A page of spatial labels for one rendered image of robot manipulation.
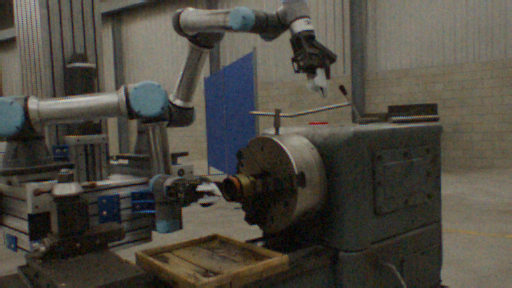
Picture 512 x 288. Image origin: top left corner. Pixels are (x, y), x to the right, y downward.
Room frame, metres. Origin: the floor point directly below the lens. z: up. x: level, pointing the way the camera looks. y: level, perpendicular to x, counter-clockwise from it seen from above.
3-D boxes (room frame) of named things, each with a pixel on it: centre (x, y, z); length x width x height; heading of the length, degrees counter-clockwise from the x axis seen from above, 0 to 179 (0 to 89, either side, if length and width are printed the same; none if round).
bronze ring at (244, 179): (1.30, 0.05, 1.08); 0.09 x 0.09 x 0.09; 39
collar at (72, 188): (1.07, 0.48, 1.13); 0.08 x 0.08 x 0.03
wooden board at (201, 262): (1.23, 0.15, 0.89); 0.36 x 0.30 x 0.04; 39
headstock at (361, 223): (1.66, -0.36, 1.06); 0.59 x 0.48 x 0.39; 129
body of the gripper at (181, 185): (1.31, 0.22, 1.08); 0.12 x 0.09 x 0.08; 39
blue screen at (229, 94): (8.25, 0.56, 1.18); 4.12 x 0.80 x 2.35; 17
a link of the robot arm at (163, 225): (1.46, 0.31, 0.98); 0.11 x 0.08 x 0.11; 11
